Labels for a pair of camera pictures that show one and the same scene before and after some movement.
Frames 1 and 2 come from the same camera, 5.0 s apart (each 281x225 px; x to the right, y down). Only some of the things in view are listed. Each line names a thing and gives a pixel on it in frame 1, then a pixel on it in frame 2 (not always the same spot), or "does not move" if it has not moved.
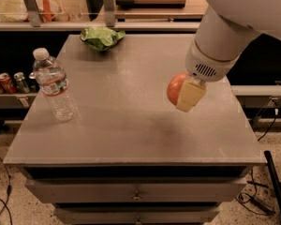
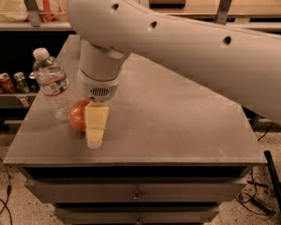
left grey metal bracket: x=30 y=0 does not move
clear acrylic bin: x=52 y=7 does not move
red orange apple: x=175 y=85 → x=78 y=114
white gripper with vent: x=205 y=66 → x=98 y=88
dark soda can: x=33 y=85 does not move
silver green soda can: x=21 y=84 does not move
